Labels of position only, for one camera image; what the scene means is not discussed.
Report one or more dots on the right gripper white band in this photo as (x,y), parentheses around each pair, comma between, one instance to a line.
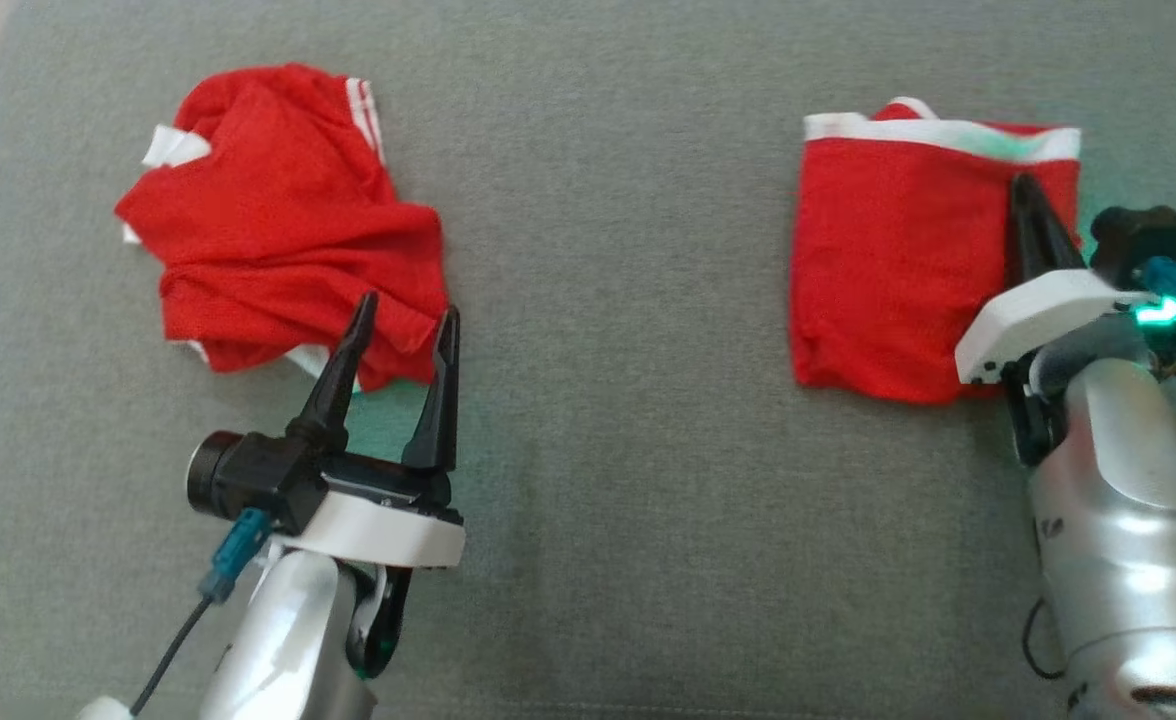
(1038,310)

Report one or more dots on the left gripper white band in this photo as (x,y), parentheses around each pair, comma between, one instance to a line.
(388,530)

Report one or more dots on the red shorts white trim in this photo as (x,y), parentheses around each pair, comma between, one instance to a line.
(888,260)

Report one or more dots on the red basketball jersey white sleeves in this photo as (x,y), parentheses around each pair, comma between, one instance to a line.
(268,200)

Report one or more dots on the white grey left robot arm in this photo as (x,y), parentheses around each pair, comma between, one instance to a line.
(278,640)

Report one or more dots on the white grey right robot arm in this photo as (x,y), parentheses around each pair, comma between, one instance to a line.
(1128,520)

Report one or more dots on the grey fabric sofa seat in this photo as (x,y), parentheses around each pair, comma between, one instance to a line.
(598,300)

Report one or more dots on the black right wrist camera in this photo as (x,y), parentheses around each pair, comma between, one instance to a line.
(1143,235)

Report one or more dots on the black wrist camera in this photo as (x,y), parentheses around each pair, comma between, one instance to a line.
(1143,235)
(258,475)

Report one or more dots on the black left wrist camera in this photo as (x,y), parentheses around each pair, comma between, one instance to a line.
(258,475)

